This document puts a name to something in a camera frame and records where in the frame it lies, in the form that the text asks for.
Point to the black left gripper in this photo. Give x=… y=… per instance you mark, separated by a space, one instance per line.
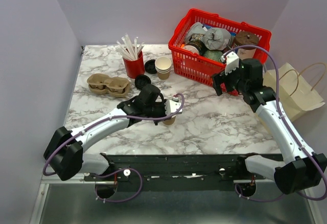
x=162 y=104

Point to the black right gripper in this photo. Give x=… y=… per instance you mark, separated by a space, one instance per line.
x=218 y=79

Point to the black plastic cup lid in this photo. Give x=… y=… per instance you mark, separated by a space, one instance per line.
x=141 y=81

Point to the brown paper coffee cup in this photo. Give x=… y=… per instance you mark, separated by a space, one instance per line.
x=169 y=121

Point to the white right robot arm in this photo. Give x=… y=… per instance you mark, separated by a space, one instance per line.
x=301 y=167

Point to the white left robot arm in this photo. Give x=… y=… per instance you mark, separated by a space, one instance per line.
x=65 y=152

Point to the green round melon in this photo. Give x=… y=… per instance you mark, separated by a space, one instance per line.
x=214 y=55

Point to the black lid near basket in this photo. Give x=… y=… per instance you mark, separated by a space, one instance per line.
x=150 y=67

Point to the red straw holder cup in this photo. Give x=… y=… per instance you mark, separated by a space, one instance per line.
x=136 y=67

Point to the stack of paper cups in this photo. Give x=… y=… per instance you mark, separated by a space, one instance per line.
x=163 y=66

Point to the brown lidded round container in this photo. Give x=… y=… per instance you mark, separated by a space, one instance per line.
x=245 y=38

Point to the red plastic shopping basket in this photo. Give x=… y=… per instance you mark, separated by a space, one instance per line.
x=199 y=68

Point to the grey crumpled bag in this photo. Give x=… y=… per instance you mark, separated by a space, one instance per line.
x=216 y=39

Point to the cardboard cup carrier tray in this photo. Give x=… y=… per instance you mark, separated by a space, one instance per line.
x=102 y=84

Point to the beige paper bag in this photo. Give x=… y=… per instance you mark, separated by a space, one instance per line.
x=295 y=93

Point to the dark printed jar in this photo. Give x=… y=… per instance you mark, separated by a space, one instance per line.
x=195 y=47

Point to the white wrapped straws bundle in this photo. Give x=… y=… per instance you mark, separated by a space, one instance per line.
x=128 y=49

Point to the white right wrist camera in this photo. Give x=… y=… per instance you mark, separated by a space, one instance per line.
x=231 y=61

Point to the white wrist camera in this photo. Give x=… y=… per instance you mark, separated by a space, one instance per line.
x=173 y=106
x=231 y=61

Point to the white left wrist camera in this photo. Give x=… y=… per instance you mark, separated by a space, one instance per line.
x=173 y=106

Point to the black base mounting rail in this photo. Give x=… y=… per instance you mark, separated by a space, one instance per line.
x=158 y=173

